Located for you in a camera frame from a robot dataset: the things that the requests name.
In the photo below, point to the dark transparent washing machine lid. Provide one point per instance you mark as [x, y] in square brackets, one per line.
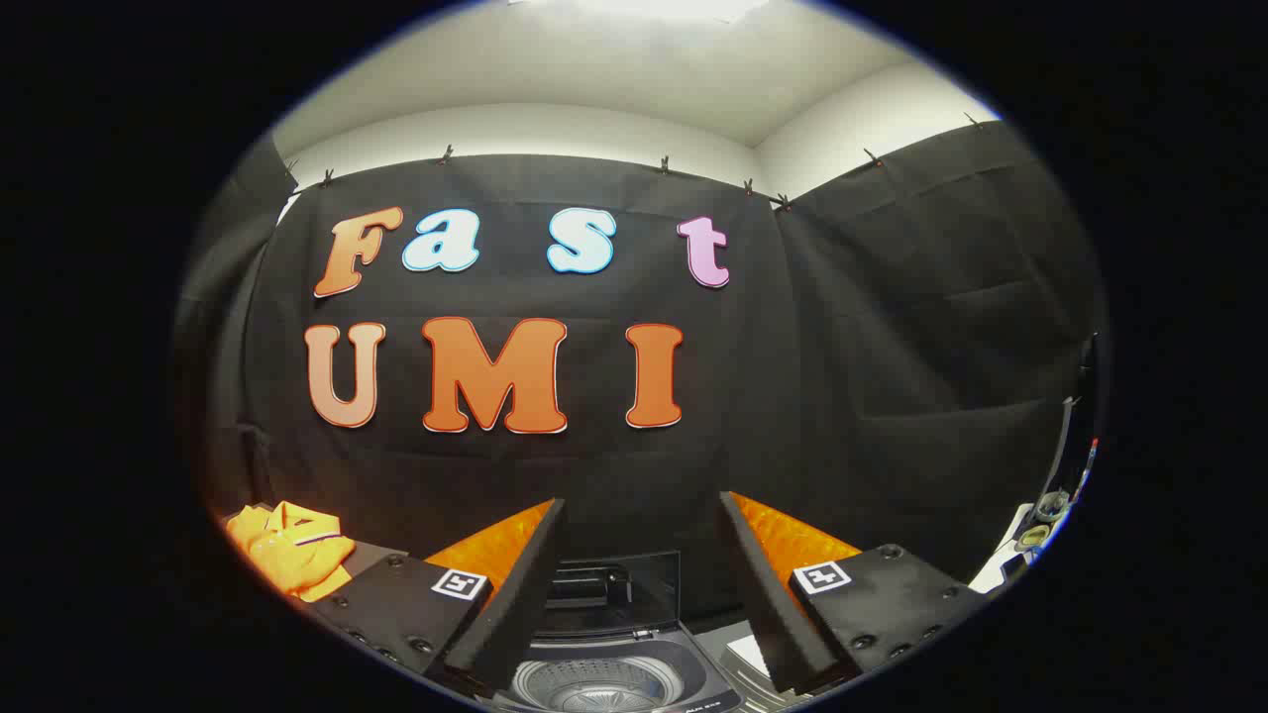
[644, 584]

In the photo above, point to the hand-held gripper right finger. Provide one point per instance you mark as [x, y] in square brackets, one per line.
[773, 604]

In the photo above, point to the row of small black clips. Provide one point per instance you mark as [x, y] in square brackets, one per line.
[446, 154]

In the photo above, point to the orange polo shirt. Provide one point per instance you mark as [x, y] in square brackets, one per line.
[287, 550]

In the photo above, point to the ceiling light panel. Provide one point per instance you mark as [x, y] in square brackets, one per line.
[644, 6]

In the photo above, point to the grey washing machine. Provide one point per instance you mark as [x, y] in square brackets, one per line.
[614, 683]

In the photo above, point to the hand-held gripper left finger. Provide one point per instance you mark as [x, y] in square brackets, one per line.
[515, 604]

